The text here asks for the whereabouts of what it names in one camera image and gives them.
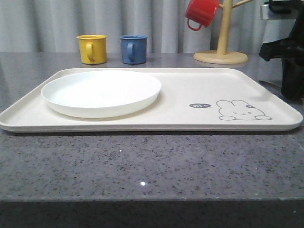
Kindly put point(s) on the wooden mug tree stand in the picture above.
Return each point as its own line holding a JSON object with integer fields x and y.
{"x": 222, "y": 55}

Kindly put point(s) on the white round plate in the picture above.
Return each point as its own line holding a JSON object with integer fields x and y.
{"x": 102, "y": 93}

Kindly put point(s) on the beige rabbit serving tray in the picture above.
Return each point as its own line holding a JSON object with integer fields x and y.
{"x": 191, "y": 99}

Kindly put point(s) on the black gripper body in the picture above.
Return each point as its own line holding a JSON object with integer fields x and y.
{"x": 291, "y": 52}

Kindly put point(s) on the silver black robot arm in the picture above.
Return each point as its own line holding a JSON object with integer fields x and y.
{"x": 285, "y": 8}

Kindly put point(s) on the red enamel mug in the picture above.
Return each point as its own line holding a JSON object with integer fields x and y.
{"x": 202, "y": 12}

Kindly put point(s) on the yellow enamel mug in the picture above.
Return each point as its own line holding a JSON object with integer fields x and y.
{"x": 92, "y": 49}

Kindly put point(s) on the blue enamel mug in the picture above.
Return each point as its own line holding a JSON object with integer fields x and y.
{"x": 134, "y": 49}

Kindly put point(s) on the grey pleated curtain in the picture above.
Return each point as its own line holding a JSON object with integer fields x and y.
{"x": 53, "y": 25}

